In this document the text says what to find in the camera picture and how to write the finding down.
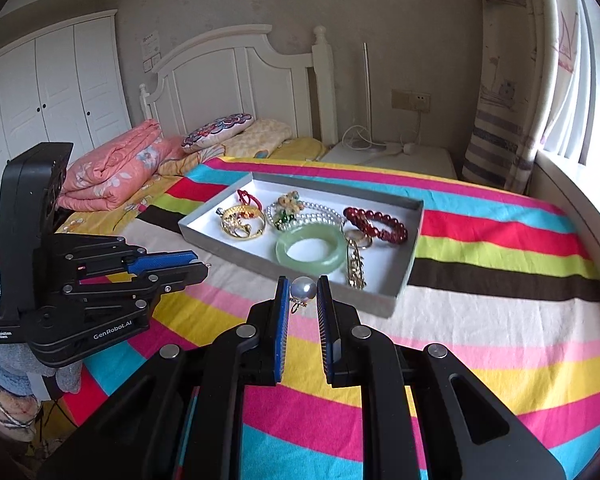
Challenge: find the white wooden headboard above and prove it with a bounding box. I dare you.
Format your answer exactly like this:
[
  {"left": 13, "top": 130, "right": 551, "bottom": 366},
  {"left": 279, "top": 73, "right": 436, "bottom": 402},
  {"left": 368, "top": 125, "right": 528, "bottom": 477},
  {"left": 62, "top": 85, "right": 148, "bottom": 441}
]
[{"left": 139, "top": 25, "right": 339, "bottom": 149}]

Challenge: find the printed striped curtain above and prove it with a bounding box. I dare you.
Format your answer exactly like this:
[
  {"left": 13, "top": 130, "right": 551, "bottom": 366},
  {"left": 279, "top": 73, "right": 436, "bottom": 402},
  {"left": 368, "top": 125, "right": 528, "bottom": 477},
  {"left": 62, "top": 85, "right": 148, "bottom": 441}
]
[{"left": 461, "top": 0, "right": 592, "bottom": 197}]

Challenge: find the white cable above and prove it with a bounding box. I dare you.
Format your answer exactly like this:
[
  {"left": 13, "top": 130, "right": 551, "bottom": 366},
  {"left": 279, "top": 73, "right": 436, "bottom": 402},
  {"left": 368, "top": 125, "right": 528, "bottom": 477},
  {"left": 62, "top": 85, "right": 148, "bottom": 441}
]
[{"left": 340, "top": 124, "right": 377, "bottom": 149}]

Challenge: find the beige pillow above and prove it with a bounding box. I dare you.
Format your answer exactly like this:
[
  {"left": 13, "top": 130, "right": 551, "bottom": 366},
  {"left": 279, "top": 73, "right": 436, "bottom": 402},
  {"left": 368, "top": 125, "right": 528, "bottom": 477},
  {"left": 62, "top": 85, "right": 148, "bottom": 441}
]
[{"left": 160, "top": 118, "right": 295, "bottom": 176}]

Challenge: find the white wardrobe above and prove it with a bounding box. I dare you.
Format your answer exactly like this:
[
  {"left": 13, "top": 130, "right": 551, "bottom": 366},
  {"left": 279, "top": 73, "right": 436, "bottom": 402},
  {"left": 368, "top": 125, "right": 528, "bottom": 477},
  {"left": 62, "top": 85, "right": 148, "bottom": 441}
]
[{"left": 0, "top": 9, "right": 134, "bottom": 242}]

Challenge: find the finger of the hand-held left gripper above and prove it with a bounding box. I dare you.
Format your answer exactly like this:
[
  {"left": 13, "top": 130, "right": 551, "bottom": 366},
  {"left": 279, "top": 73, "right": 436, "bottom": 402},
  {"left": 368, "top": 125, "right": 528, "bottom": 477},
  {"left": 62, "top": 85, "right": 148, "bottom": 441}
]
[
  {"left": 55, "top": 233, "right": 201, "bottom": 278},
  {"left": 62, "top": 262, "right": 211, "bottom": 312}
]

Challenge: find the gold bangle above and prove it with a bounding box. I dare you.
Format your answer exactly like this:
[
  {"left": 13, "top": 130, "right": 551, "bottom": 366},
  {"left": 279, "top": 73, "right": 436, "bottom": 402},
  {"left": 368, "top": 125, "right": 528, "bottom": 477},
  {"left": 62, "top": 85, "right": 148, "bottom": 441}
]
[{"left": 220, "top": 204, "right": 268, "bottom": 240}]

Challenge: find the wall switch panel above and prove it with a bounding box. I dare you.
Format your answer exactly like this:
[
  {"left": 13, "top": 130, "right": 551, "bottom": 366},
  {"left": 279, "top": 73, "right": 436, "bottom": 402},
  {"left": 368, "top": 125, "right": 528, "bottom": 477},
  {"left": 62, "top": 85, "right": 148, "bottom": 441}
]
[{"left": 142, "top": 32, "right": 162, "bottom": 71}]

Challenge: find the gold ring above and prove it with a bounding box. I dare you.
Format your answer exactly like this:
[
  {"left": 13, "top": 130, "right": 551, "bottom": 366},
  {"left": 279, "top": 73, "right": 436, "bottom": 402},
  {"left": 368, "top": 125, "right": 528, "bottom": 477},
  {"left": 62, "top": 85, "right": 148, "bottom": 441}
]
[{"left": 343, "top": 229, "right": 374, "bottom": 251}]

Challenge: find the pearl earring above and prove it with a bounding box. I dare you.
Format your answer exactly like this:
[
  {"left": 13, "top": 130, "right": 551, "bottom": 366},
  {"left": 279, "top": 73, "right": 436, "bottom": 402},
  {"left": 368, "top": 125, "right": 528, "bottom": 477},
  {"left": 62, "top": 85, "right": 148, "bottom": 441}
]
[{"left": 289, "top": 277, "right": 316, "bottom": 314}]

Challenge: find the white nightstand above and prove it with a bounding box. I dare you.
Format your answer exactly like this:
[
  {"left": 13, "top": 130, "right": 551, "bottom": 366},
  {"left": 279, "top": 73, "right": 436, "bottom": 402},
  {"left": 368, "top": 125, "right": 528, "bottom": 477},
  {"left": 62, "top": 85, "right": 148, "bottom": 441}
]
[{"left": 320, "top": 141, "right": 459, "bottom": 181}]

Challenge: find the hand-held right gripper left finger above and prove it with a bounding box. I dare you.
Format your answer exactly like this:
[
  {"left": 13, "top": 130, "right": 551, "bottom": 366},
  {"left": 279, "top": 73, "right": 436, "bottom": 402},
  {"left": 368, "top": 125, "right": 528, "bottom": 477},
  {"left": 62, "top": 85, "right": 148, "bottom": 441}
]
[{"left": 40, "top": 276, "right": 291, "bottom": 480}]

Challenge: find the dark red bead bracelet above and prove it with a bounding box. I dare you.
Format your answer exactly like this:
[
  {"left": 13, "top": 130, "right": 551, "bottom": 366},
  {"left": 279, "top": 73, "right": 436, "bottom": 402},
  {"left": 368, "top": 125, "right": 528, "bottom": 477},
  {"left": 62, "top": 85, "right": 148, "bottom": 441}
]
[{"left": 342, "top": 206, "right": 410, "bottom": 247}]

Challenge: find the embroidered round-pattern pillow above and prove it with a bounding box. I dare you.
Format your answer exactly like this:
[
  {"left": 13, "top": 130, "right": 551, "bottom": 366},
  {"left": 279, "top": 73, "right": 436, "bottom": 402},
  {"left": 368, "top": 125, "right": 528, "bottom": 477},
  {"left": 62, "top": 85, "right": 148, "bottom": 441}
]
[{"left": 181, "top": 112, "right": 256, "bottom": 154}]

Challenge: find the pearl necklace with green pendant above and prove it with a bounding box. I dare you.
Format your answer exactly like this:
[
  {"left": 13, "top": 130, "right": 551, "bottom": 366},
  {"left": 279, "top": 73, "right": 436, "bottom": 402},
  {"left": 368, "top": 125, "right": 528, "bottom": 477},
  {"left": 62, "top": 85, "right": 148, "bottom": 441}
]
[{"left": 266, "top": 199, "right": 346, "bottom": 234}]

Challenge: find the white shallow box tray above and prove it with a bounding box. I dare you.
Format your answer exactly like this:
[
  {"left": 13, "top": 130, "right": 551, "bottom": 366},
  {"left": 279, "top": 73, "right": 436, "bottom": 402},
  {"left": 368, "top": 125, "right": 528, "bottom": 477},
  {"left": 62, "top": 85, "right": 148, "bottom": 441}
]
[{"left": 178, "top": 171, "right": 425, "bottom": 319}]

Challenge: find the beige wall socket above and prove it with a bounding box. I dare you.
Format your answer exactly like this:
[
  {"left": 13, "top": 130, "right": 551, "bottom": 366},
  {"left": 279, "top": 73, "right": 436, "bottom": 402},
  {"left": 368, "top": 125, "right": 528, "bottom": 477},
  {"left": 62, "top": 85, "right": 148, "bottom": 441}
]
[{"left": 391, "top": 89, "right": 431, "bottom": 111}]

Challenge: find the rainbow striped blanket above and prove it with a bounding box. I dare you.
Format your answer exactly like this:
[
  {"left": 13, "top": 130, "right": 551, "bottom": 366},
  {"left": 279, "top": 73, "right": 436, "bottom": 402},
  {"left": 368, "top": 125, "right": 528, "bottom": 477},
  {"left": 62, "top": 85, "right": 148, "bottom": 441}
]
[{"left": 62, "top": 156, "right": 600, "bottom": 480}]

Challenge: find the ornate gold pendant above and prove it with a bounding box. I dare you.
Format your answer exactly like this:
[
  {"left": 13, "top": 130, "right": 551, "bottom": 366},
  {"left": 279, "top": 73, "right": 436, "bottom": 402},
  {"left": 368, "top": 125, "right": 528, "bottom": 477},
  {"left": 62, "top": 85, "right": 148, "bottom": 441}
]
[{"left": 227, "top": 214, "right": 261, "bottom": 236}]

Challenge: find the long gold chain ornament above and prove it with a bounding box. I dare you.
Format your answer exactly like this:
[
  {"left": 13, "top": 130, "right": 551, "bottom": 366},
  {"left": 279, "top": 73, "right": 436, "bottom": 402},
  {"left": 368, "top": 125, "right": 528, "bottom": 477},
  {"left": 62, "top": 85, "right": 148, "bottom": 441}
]
[{"left": 346, "top": 240, "right": 370, "bottom": 290}]

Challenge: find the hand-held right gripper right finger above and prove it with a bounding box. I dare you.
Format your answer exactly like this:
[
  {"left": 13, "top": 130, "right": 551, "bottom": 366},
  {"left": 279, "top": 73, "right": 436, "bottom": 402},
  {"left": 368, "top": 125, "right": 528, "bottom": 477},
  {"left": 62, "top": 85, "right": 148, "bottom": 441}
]
[{"left": 316, "top": 275, "right": 567, "bottom": 480}]

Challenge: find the green jade bangle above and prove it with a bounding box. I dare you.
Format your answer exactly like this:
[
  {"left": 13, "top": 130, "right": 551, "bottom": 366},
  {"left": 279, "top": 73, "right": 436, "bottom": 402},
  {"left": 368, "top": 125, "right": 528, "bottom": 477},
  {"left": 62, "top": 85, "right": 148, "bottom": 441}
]
[{"left": 275, "top": 224, "right": 349, "bottom": 272}]

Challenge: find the folded pink floral quilt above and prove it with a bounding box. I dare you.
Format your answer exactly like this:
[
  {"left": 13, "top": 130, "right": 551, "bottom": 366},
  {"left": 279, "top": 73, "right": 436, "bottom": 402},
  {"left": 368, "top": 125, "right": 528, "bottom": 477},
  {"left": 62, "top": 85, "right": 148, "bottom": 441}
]
[{"left": 56, "top": 119, "right": 186, "bottom": 213}]

